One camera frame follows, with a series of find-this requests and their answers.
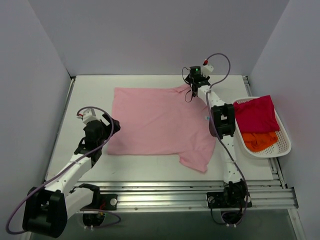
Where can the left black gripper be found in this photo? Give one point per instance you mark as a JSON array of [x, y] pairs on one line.
[[110, 122]]

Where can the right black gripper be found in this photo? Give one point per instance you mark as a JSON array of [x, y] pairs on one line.
[[194, 88]]

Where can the pink t shirt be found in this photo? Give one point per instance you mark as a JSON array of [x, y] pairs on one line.
[[158, 122]]

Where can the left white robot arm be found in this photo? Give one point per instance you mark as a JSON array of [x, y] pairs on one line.
[[48, 207]]

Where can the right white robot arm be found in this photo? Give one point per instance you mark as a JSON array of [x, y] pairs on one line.
[[222, 126]]

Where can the magenta t shirt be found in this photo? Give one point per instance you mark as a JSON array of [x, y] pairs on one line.
[[256, 116]]

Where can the orange t shirt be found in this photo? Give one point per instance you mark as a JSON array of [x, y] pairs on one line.
[[257, 142]]

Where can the white plastic basket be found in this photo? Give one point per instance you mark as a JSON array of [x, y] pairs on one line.
[[279, 149]]

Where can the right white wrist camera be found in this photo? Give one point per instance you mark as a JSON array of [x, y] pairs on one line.
[[206, 68]]

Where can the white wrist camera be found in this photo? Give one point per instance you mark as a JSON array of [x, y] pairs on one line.
[[206, 68], [87, 116]]

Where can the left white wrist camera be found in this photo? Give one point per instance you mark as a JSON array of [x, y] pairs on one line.
[[87, 116]]

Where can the aluminium mounting rail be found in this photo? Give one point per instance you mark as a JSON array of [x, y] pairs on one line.
[[185, 196]]

